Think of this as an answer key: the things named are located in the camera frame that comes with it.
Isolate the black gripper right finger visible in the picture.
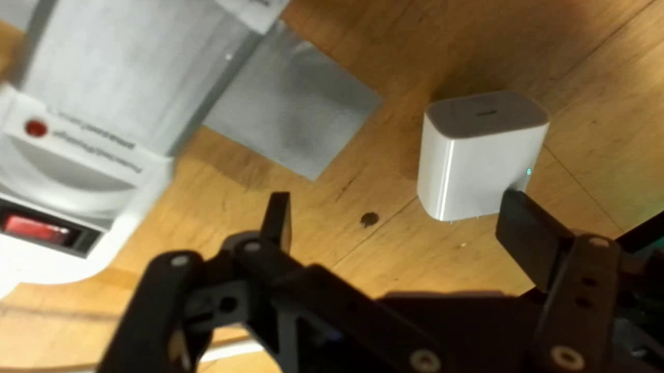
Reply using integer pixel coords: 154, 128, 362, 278
495, 188, 664, 373

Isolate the white charger head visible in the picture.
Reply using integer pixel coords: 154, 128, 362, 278
415, 88, 552, 224

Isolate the grey duct tape strip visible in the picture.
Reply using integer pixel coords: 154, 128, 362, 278
19, 0, 384, 184

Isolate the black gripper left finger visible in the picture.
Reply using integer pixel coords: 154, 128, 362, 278
100, 190, 444, 373

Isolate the white power strip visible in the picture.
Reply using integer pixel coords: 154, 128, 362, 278
0, 0, 293, 300

